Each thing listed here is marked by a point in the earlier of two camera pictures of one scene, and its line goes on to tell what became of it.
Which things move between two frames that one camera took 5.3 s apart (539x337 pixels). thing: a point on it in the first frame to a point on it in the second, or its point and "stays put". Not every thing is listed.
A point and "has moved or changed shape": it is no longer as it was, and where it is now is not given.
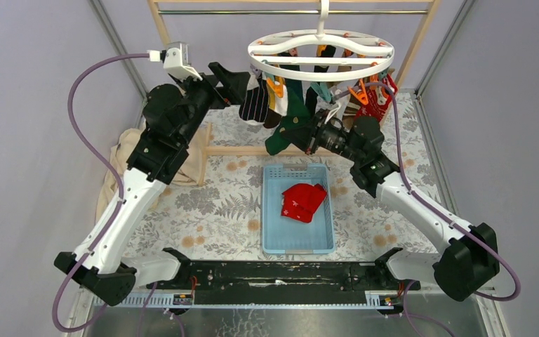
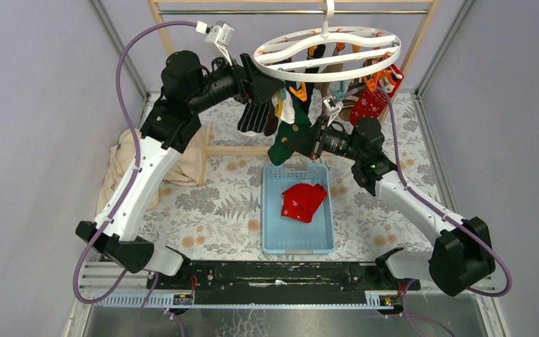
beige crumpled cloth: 125,144 stays put
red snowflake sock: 300,201 stays put
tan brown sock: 346,53 to 324,86
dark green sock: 294,128 has moved or changed shape
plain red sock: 300,201 stays put
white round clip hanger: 318,55 stays put
